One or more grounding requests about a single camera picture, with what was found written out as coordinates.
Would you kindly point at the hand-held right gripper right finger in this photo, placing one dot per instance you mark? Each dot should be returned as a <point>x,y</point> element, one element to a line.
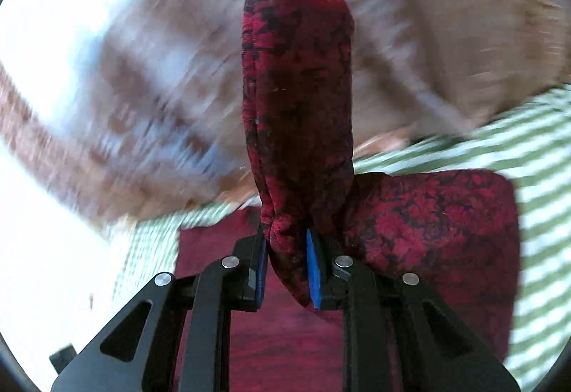
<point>315,271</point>

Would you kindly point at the red black patterned garment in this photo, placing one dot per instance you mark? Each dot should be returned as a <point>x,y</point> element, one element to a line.
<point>296,115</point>

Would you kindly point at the green white checked bed sheet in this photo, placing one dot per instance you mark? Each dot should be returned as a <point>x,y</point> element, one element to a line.
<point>542,137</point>

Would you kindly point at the small black object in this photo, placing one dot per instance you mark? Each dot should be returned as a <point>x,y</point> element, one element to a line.
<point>62,359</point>

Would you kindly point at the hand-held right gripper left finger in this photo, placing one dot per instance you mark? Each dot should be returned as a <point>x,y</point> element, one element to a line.
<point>260,268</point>

